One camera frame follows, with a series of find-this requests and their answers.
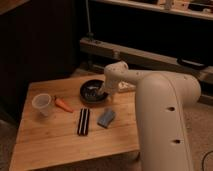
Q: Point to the metal pole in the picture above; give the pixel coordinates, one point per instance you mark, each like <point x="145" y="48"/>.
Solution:
<point x="90" y="33"/>

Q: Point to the small white object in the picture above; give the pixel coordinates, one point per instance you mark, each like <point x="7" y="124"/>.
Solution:
<point x="125" y="87"/>

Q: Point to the long wooden beam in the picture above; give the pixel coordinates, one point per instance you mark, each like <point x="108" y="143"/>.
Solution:
<point x="142" y="58"/>

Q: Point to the clear plastic cup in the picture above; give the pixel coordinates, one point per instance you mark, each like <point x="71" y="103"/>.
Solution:
<point x="43" y="103"/>

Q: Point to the wooden table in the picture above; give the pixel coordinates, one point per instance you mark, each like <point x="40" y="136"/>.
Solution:
<point x="50" y="141"/>

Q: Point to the black ceramic bowl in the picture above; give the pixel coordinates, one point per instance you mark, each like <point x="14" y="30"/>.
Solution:
<point x="89" y="92"/>

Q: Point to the blue sponge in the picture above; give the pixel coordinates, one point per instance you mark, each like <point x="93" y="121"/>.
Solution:
<point x="106" y="118"/>

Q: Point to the upper wooden shelf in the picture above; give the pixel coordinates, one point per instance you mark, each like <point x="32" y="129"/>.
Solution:
<point x="157" y="8"/>

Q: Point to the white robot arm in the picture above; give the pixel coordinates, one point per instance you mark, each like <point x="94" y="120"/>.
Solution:
<point x="160" y="97"/>

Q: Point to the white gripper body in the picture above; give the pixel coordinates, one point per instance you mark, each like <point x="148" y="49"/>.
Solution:
<point x="109" y="87"/>

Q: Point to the black striped rectangular block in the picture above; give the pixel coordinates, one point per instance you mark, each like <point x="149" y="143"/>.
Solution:
<point x="83" y="124"/>

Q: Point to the black handle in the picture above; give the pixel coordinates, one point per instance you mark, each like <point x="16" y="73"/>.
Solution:
<point x="193" y="65"/>

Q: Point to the orange carrot toy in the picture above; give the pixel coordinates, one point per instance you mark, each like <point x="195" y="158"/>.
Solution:
<point x="61" y="104"/>

